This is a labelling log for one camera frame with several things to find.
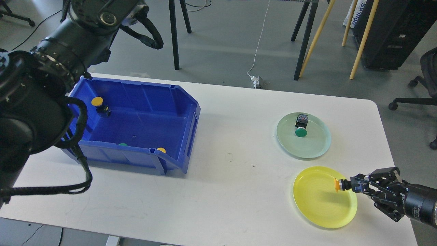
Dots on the black stand legs left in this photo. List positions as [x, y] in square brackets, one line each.
[173, 28]

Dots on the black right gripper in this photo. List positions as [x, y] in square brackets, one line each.
[397, 198]

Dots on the blue plastic storage bin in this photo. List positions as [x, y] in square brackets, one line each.
[145, 116]

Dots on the yellow push button back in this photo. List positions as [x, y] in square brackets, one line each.
[101, 109]

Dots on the wooden pole right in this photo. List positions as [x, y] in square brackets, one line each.
[364, 39]

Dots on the black stand legs right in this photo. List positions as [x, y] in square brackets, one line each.
[311, 6]

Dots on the white power adapter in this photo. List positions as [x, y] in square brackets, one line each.
[258, 82]

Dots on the yellow push button front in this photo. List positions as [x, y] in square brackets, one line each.
[163, 150]

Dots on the black office chair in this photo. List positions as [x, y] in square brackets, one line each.
[428, 80]

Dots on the wooden pole middle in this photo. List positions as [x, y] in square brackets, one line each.
[348, 25]

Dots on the wooden pole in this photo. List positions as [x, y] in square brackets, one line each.
[364, 39]
[348, 25]
[316, 37]

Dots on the white printed bag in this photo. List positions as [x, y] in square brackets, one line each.
[354, 11]

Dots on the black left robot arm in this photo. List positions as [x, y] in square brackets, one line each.
[36, 112]

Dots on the yellow push button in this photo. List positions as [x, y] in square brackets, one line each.
[101, 109]
[344, 184]
[163, 150]

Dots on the black stand legs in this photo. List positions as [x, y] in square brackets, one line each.
[311, 6]
[173, 28]

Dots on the wooden pole left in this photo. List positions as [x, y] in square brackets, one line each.
[316, 37]

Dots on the yellow plate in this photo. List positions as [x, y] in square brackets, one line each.
[316, 197]

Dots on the pale green plate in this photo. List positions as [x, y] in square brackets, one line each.
[314, 144]

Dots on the black cabinet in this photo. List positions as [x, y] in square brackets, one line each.
[397, 28]

